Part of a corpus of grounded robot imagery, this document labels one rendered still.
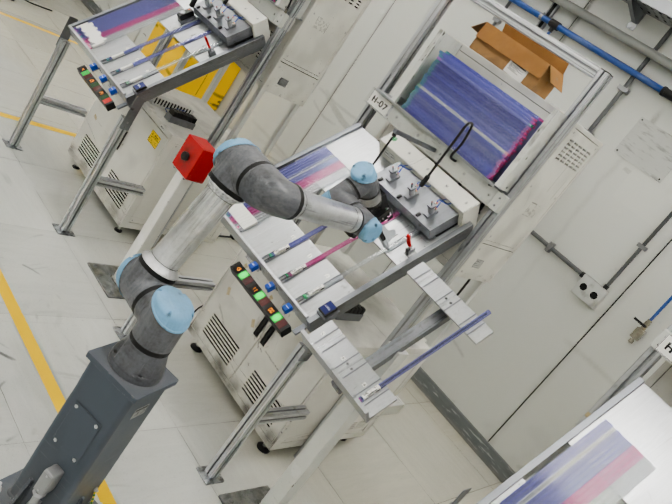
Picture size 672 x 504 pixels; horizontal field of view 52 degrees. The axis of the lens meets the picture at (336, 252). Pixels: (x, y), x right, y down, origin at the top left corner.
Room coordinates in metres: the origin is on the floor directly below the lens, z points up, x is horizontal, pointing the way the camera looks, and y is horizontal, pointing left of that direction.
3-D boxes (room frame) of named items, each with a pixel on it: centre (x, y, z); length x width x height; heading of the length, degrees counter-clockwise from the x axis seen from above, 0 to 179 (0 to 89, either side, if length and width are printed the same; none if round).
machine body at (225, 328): (2.81, -0.13, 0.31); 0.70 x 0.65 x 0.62; 56
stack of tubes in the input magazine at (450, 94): (2.67, -0.11, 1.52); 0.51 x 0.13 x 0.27; 56
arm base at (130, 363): (1.57, 0.25, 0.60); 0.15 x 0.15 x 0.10
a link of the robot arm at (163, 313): (1.58, 0.26, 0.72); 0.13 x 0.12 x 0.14; 54
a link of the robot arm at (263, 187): (1.79, 0.11, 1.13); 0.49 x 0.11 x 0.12; 144
